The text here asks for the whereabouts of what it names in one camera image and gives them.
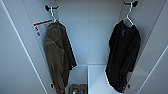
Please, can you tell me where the white plastic hanger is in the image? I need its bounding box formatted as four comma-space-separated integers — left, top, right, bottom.
120, 4, 135, 28
48, 7, 60, 25

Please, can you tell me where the white wardrobe door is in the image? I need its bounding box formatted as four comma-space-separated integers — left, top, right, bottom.
0, 0, 48, 94
131, 8, 168, 94

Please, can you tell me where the white wardrobe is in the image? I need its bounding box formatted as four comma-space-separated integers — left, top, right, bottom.
6, 0, 168, 94

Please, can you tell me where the olive green jacket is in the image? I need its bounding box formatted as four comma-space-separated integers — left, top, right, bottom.
43, 20, 79, 94

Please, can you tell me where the white inner shelf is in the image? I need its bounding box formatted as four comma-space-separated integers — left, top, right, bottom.
64, 63, 113, 94

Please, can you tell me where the black garment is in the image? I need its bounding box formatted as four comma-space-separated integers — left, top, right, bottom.
104, 21, 142, 94

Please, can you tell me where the small storage basket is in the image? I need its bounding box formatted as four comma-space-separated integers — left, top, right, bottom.
67, 83, 89, 94

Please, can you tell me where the orange white label sticker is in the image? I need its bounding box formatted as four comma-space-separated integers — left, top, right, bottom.
32, 19, 54, 37

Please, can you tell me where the dark door hinge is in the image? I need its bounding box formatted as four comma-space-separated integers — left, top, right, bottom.
49, 82, 55, 90
124, 83, 131, 91

